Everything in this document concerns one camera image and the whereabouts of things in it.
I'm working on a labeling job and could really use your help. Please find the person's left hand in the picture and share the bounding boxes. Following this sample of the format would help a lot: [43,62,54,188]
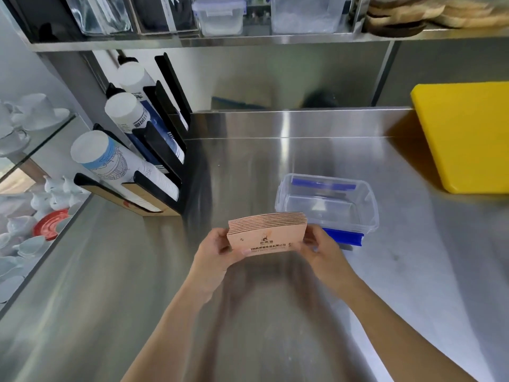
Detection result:
[192,228,256,293]

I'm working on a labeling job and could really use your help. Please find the person's right hand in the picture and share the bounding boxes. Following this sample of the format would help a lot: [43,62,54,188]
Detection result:
[292,224,355,297]

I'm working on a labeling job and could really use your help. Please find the stack of brown cup sleeves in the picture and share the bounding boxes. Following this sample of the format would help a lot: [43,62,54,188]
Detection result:
[227,212,309,257]

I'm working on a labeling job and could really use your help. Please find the person's left forearm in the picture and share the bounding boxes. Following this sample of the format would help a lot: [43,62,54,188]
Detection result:
[121,274,217,382]

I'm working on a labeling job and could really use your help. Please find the person's right forearm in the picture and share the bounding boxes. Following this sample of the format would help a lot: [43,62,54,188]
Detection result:
[336,274,480,382]

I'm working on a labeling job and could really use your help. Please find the clear plastic container blue clips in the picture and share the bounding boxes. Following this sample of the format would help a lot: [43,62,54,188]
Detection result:
[275,173,379,248]

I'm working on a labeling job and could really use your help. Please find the black cup dispenser rack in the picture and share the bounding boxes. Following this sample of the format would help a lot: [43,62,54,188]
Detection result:
[73,53,192,218]

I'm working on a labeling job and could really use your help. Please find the large white paper cup stack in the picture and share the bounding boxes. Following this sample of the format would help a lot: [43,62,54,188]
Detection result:
[70,130,180,214]

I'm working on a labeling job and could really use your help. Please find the medium white paper cup stack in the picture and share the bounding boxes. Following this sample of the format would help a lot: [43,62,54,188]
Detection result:
[104,92,186,164]

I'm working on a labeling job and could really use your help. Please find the red and white saucer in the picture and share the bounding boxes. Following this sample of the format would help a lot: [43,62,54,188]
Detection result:
[33,209,71,241]

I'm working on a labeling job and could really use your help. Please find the group of white creamer pitchers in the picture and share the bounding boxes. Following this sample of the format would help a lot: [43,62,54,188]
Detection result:
[29,175,87,220]

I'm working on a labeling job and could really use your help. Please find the yellow cutting board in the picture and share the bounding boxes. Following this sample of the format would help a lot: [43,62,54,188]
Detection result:
[410,81,509,195]

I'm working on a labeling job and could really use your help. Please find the small white paper cup stack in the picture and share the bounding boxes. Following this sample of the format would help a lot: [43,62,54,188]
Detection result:
[116,61,190,132]

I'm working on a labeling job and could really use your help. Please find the glass display cabinet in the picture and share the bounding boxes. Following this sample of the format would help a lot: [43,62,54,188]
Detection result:
[0,87,95,316]

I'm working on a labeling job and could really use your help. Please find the stainless steel shelf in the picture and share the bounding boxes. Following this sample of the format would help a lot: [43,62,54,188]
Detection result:
[0,0,509,53]

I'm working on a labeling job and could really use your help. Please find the pile of white cups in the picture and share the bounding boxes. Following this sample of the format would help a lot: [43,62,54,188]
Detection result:
[0,216,53,303]

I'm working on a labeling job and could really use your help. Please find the clear plastic bin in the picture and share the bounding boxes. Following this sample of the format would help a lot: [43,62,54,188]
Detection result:
[270,0,347,35]

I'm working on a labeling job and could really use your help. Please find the clear lidded food container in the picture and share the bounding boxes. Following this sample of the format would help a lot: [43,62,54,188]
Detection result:
[192,0,247,37]

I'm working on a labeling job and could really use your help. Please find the white cup on saucer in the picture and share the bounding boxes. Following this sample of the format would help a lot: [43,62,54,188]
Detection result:
[3,93,71,132]

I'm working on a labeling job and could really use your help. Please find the black storage bin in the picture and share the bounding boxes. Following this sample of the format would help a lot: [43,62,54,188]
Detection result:
[130,0,198,35]

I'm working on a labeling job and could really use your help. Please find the white porcelain cup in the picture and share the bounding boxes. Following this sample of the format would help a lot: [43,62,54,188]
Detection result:
[0,124,31,156]

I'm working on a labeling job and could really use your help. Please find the stack of wooden coasters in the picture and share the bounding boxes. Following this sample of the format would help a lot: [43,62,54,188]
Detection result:
[363,0,509,38]

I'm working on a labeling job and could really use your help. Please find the clear glossy storage bin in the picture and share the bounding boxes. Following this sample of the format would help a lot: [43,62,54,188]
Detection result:
[63,0,133,36]

